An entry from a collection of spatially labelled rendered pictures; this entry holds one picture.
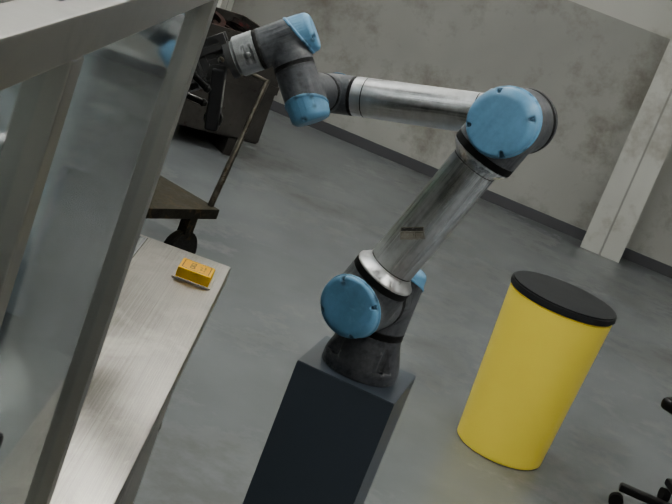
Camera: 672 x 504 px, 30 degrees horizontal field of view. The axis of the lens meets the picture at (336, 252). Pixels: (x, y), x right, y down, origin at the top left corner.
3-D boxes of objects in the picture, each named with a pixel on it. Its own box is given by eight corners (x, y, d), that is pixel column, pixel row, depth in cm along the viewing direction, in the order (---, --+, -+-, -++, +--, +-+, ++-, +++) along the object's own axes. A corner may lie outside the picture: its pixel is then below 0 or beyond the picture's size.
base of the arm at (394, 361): (402, 373, 248) (420, 329, 245) (385, 395, 234) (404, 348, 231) (333, 342, 251) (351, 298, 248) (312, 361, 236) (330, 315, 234)
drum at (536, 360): (546, 446, 504) (612, 299, 487) (551, 489, 464) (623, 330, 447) (449, 408, 505) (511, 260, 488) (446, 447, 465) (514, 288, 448)
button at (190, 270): (207, 288, 254) (210, 277, 253) (174, 276, 254) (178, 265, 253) (212, 278, 261) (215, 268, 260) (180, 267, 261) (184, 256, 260)
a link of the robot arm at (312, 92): (347, 114, 231) (328, 57, 231) (321, 114, 221) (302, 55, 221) (310, 128, 234) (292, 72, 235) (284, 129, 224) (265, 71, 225)
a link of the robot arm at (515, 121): (380, 342, 233) (571, 117, 214) (348, 357, 220) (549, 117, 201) (334, 298, 236) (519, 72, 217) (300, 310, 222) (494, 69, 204)
